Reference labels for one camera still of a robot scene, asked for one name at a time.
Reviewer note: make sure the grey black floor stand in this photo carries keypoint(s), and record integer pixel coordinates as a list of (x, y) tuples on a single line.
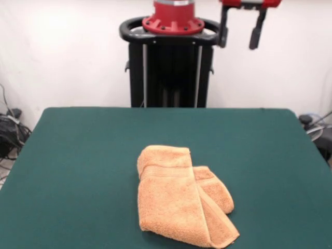
[(315, 132)]

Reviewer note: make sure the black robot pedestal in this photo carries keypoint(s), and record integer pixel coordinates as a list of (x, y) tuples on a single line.
[(179, 72)]

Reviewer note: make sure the orange terry towel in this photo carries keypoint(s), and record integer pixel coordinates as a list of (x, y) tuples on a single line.
[(166, 197)]

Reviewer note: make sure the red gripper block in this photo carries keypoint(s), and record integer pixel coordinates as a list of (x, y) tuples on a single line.
[(233, 3)]

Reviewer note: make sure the dark green table cloth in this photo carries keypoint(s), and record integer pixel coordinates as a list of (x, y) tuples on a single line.
[(77, 168)]

